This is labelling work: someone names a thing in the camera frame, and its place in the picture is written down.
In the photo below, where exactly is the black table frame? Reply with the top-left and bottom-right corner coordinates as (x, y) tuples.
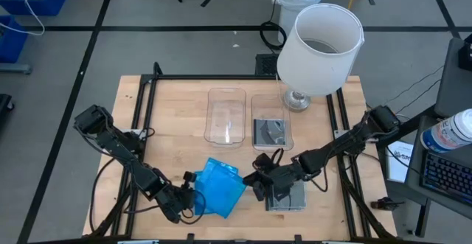
(83, 61), (398, 244)

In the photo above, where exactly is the clear jewel case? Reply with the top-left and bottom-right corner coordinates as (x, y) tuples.
(252, 118), (288, 152)
(265, 199), (308, 213)
(265, 179), (308, 207)

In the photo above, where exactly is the white wipes canister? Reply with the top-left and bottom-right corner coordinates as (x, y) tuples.
(420, 108), (472, 154)

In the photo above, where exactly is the black backlit keyboard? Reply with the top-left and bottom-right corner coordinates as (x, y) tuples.
(420, 150), (472, 207)

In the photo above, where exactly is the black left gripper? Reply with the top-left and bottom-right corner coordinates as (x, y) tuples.
(153, 170), (198, 226)

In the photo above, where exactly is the black tool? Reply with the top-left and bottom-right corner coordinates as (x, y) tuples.
(369, 196), (406, 212)

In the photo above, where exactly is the white cable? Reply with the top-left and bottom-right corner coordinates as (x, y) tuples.
(0, 0), (46, 37)

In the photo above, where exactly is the white shade table lamp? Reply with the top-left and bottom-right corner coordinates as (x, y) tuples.
(276, 2), (366, 113)

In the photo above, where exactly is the black coiled cable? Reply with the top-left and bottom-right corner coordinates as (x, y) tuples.
(259, 20), (288, 52)

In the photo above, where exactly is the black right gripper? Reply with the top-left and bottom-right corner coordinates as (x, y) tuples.
(243, 158), (308, 203)

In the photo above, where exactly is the black floor grate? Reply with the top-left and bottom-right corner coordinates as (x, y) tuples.
(254, 53), (280, 77)

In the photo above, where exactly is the white booklet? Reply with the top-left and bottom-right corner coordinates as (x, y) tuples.
(384, 139), (415, 184)

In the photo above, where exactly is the grey desk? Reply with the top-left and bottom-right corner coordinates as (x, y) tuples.
(404, 37), (472, 222)

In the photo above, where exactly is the black desk device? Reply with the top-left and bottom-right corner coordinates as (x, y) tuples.
(457, 33), (472, 72)

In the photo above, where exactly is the clear plastic bin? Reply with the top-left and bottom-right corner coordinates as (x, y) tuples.
(204, 86), (248, 149)
(250, 94), (295, 153)

